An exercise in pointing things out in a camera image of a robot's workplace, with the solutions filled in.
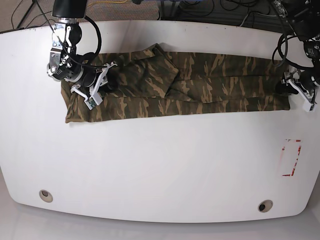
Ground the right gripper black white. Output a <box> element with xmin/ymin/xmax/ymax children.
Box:
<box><xmin>70</xmin><ymin>62</ymin><xmax>120</xmax><ymax>100</ymax></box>

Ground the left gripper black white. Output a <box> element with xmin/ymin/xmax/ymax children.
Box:
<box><xmin>275</xmin><ymin>69</ymin><xmax>320</xmax><ymax>105</ymax></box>

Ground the camouflage t-shirt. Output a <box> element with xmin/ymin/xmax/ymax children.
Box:
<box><xmin>61</xmin><ymin>44</ymin><xmax>290</xmax><ymax>123</ymax></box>

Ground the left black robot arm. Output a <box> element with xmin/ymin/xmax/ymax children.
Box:
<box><xmin>269</xmin><ymin>0</ymin><xmax>320</xmax><ymax>112</ymax></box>

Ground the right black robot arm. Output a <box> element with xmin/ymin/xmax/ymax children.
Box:
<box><xmin>47</xmin><ymin>0</ymin><xmax>119</xmax><ymax>104</ymax></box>

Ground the red tape rectangle marking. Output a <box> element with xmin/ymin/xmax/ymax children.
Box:
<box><xmin>280</xmin><ymin>139</ymin><xmax>302</xmax><ymax>177</ymax></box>

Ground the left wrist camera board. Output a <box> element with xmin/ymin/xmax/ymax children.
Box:
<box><xmin>302</xmin><ymin>100</ymin><xmax>315</xmax><ymax>112</ymax></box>

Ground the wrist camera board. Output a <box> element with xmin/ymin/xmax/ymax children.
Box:
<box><xmin>302</xmin><ymin>100</ymin><xmax>315</xmax><ymax>112</ymax></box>
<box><xmin>84</xmin><ymin>93</ymin><xmax>103</xmax><ymax>110</ymax></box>

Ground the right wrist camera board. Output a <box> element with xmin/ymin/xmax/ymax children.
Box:
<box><xmin>84</xmin><ymin>93</ymin><xmax>103</xmax><ymax>110</ymax></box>

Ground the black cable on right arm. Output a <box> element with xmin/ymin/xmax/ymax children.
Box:
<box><xmin>77</xmin><ymin>16</ymin><xmax>103</xmax><ymax>66</ymax></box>

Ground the black cable loop on table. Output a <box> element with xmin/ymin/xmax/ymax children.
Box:
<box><xmin>271</xmin><ymin>32</ymin><xmax>313</xmax><ymax>72</ymax></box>

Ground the yellow cable on floor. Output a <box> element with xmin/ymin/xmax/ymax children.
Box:
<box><xmin>87</xmin><ymin>0</ymin><xmax>126</xmax><ymax>8</ymax></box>

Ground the right table cable grommet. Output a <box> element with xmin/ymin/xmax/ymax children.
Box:
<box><xmin>258</xmin><ymin>199</ymin><xmax>273</xmax><ymax>213</ymax></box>

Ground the table cable grommet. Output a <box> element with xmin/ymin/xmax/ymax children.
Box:
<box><xmin>258</xmin><ymin>199</ymin><xmax>273</xmax><ymax>213</ymax></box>
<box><xmin>39</xmin><ymin>190</ymin><xmax>53</xmax><ymax>203</ymax></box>

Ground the left table cable grommet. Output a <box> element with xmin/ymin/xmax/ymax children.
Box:
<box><xmin>39</xmin><ymin>190</ymin><xmax>53</xmax><ymax>203</ymax></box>

